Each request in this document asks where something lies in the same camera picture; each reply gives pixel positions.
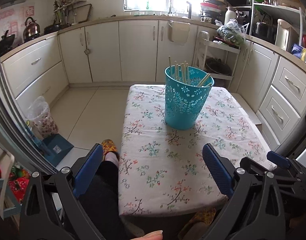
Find black wok pan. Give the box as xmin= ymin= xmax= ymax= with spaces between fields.
xmin=205 ymin=58 xmax=232 ymax=76

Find person fingertip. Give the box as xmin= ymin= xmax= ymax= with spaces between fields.
xmin=132 ymin=230 xmax=163 ymax=240

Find green vegetables plastic bag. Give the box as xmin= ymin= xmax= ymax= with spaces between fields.
xmin=216 ymin=19 xmax=249 ymax=47

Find cream kitchen cabinets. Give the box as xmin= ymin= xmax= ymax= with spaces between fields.
xmin=1 ymin=18 xmax=306 ymax=150

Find yellow floral slipper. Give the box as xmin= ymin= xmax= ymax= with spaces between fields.
xmin=101 ymin=139 xmax=119 ymax=159

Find teal perforated plastic basket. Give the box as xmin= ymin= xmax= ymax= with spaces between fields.
xmin=164 ymin=66 xmax=214 ymax=130

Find floral tablecloth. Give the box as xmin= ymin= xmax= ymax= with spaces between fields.
xmin=118 ymin=85 xmax=274 ymax=217

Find utensil wall rack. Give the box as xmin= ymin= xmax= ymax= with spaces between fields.
xmin=54 ymin=0 xmax=92 ymax=29

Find white thermos jug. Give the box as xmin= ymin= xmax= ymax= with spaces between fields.
xmin=224 ymin=7 xmax=239 ymax=24

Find blue dustpan box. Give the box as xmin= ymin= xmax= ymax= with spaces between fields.
xmin=42 ymin=134 xmax=74 ymax=167

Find metal kettle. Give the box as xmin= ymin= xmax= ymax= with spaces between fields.
xmin=23 ymin=17 xmax=41 ymax=42

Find black frying pan on stove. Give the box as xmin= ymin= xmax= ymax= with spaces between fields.
xmin=0 ymin=30 xmax=15 ymax=56

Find person leg dark trousers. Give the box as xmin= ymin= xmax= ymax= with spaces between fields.
xmin=80 ymin=152 xmax=128 ymax=240

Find white hanging cabinet bin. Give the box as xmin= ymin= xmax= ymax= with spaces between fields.
xmin=169 ymin=21 xmax=190 ymax=45

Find plastic bag floral bin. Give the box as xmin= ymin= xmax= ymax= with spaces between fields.
xmin=27 ymin=96 xmax=58 ymax=138

